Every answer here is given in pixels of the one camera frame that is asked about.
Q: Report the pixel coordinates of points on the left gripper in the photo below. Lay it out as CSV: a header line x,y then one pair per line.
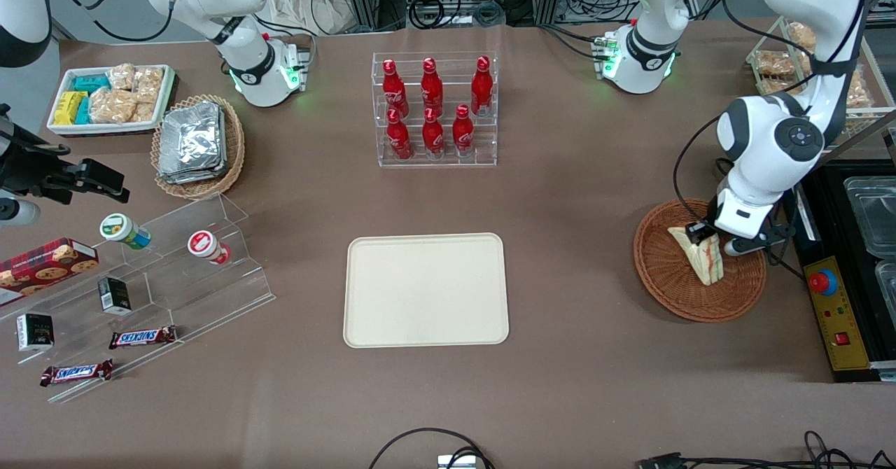
x,y
701,232

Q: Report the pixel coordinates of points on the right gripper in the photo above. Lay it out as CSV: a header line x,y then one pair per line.
x,y
29,172

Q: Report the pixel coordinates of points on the triangular sandwich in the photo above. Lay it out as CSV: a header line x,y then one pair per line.
x,y
703,262

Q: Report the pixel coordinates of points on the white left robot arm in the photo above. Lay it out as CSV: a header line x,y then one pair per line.
x,y
763,133

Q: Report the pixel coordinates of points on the white rectangular snack tray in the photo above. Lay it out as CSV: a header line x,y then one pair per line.
x,y
59,128

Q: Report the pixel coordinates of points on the round brown wicker basket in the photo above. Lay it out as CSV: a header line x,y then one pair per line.
x,y
665,273

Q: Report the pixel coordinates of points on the oval light wicker basket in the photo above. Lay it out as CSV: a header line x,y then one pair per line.
x,y
234,147

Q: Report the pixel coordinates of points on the cream plastic tray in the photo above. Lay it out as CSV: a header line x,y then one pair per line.
x,y
423,290

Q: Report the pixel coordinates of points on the teal snack pack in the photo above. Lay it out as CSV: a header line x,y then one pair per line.
x,y
91,83
83,112

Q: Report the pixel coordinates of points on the green lid cup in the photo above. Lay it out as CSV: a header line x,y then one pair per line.
x,y
119,228

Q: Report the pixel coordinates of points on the yellow snack pack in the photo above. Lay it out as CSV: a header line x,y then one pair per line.
x,y
68,107

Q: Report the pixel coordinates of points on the clear rice cracker bag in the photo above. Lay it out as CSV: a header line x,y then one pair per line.
x,y
148,84
122,77
112,106
145,110

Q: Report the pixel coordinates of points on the red cookie box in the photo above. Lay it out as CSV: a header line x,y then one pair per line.
x,y
42,267

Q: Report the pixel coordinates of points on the silver foil pouch stack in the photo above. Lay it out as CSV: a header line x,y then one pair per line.
x,y
192,140

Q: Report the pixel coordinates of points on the small black box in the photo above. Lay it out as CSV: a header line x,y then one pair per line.
x,y
35,332
114,296

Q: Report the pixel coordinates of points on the red emergency stop button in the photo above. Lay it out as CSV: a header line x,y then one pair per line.
x,y
823,282

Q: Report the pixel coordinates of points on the black appliance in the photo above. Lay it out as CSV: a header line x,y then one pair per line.
x,y
836,231

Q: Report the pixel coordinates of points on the red lid cup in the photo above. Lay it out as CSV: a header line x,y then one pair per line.
x,y
203,244

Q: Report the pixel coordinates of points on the clear fried snack bag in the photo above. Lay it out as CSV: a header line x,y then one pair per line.
x,y
857,91
801,35
778,87
774,63

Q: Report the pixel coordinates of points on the yellow control panel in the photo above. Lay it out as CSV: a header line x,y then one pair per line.
x,y
843,315

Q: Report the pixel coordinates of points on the Snickers chocolate bar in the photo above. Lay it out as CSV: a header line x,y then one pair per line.
x,y
142,337
75,373

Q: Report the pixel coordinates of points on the clear plastic container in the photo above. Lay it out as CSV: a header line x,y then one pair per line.
x,y
875,217
887,283

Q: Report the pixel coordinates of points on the clear acrylic stepped shelf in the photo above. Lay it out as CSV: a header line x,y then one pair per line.
x,y
210,294

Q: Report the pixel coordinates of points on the grey metal bar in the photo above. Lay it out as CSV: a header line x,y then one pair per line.
x,y
868,127

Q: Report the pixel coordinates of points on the clear acrylic bottle rack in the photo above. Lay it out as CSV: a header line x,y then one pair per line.
x,y
490,154

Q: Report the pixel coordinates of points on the red cola bottle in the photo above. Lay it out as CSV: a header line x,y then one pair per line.
x,y
394,91
463,136
399,140
432,87
481,91
433,138

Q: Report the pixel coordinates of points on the beige cloth bag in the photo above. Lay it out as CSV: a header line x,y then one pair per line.
x,y
308,3

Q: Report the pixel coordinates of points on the small silver device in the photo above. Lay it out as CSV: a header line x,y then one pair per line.
x,y
456,463

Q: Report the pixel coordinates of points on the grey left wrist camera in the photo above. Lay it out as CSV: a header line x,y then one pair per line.
x,y
745,246

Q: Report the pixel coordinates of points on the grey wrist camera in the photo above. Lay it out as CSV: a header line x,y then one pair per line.
x,y
17,212
745,246

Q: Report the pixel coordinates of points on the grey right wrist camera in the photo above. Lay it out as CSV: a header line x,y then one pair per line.
x,y
17,212

